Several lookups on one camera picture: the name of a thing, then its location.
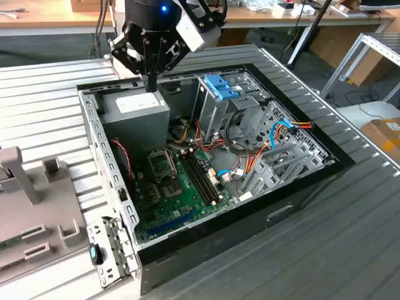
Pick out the green RAM stick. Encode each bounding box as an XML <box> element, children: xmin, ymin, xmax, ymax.
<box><xmin>0</xmin><ymin>229</ymin><xmax>44</xmax><ymax>251</ymax></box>

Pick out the blue data wire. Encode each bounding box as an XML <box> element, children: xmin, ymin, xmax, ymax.
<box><xmin>269</xmin><ymin>120</ymin><xmax>294</xmax><ymax>151</ymax></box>

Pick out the metal drive cage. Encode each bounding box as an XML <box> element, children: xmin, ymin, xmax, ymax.
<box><xmin>190</xmin><ymin>70</ymin><xmax>273</xmax><ymax>141</ymax></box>

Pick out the small brown cardboard box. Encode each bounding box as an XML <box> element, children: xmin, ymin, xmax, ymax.
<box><xmin>70</xmin><ymin>0</ymin><xmax>110</xmax><ymax>13</ymax></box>

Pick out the white camera box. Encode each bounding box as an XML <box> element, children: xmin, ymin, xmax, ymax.
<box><xmin>174</xmin><ymin>12</ymin><xmax>221</xmax><ymax>53</ymax></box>

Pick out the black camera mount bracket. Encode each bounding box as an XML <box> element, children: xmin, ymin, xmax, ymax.
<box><xmin>182</xmin><ymin>0</ymin><xmax>229</xmax><ymax>34</ymax></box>

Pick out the white low table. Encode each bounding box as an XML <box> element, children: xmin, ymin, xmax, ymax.
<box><xmin>336</xmin><ymin>102</ymin><xmax>400</xmax><ymax>132</ymax></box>

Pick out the blue expansion slot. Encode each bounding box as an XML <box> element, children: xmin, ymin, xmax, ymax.
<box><xmin>146</xmin><ymin>209</ymin><xmax>196</xmax><ymax>238</ymax></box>

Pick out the red black fan wire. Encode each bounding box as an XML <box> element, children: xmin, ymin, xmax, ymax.
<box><xmin>109</xmin><ymin>138</ymin><xmax>136</xmax><ymax>181</ymax></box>

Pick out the green motherboard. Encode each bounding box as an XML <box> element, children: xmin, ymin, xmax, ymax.
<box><xmin>129</xmin><ymin>146</ymin><xmax>238</xmax><ymax>246</ymax></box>

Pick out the metal socket cover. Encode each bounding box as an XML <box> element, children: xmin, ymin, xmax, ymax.
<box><xmin>148</xmin><ymin>149</ymin><xmax>176</xmax><ymax>181</ymax></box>

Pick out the blue plastic drive bracket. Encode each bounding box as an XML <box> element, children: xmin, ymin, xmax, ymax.
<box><xmin>202</xmin><ymin>74</ymin><xmax>243</xmax><ymax>101</ymax></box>

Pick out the aluminium shelf frame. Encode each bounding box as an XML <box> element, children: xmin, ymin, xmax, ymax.
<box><xmin>318</xmin><ymin>31</ymin><xmax>400</xmax><ymax>109</ymax></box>

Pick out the orange red power wire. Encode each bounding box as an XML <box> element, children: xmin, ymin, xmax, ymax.
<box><xmin>290</xmin><ymin>120</ymin><xmax>313</xmax><ymax>131</ymax></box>

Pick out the black RAM slot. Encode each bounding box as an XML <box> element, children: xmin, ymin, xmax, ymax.
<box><xmin>179</xmin><ymin>154</ymin><xmax>210</xmax><ymax>205</ymax></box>
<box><xmin>186</xmin><ymin>152</ymin><xmax>218</xmax><ymax>203</ymax></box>

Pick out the CPU socket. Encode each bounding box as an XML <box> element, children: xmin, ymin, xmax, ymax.
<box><xmin>147</xmin><ymin>149</ymin><xmax>176</xmax><ymax>182</ymax></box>

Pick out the black open PC case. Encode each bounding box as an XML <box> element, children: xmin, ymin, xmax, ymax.
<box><xmin>76</xmin><ymin>64</ymin><xmax>357</xmax><ymax>296</ymax></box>

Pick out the square silver chipset chip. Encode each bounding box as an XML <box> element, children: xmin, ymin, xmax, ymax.
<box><xmin>161</xmin><ymin>182</ymin><xmax>182</xmax><ymax>198</ymax></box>

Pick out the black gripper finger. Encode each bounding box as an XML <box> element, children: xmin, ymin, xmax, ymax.
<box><xmin>151</xmin><ymin>36</ymin><xmax>190</xmax><ymax>94</ymax></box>
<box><xmin>109</xmin><ymin>33</ymin><xmax>153</xmax><ymax>94</ymax></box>

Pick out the black tripod stand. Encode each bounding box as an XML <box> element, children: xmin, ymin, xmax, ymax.
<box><xmin>287</xmin><ymin>0</ymin><xmax>333</xmax><ymax>66</ymax></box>

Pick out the large brown cardboard box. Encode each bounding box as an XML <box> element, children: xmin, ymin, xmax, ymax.
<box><xmin>309</xmin><ymin>26</ymin><xmax>394</xmax><ymax>87</ymax></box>

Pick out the cardboard box yellow label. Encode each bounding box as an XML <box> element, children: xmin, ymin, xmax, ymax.
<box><xmin>361</xmin><ymin>117</ymin><xmax>400</xmax><ymax>163</ymax></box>

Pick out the grey parts rack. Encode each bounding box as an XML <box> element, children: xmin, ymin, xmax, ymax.
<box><xmin>0</xmin><ymin>146</ymin><xmax>104</xmax><ymax>285</ymax></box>

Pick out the orange cable bundle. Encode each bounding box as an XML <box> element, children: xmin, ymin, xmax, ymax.
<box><xmin>167</xmin><ymin>118</ymin><xmax>269</xmax><ymax>181</ymax></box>

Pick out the grey power supply unit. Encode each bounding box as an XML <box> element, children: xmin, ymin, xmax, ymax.
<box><xmin>99</xmin><ymin>87</ymin><xmax>171</xmax><ymax>154</ymax></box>

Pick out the metal disk bay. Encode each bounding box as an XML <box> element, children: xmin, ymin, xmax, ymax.
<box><xmin>239</xmin><ymin>142</ymin><xmax>337</xmax><ymax>201</ymax></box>

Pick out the metal expansion bracket panel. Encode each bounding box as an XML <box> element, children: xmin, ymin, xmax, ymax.
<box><xmin>86</xmin><ymin>215</ymin><xmax>140</xmax><ymax>288</ymax></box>

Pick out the wooden office desk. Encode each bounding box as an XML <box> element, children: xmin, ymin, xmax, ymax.
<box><xmin>0</xmin><ymin>0</ymin><xmax>118</xmax><ymax>37</ymax></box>
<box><xmin>218</xmin><ymin>0</ymin><xmax>398</xmax><ymax>32</ymax></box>

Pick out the black teal slot latch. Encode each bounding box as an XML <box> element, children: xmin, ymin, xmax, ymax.
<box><xmin>89</xmin><ymin>242</ymin><xmax>106</xmax><ymax>266</ymax></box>

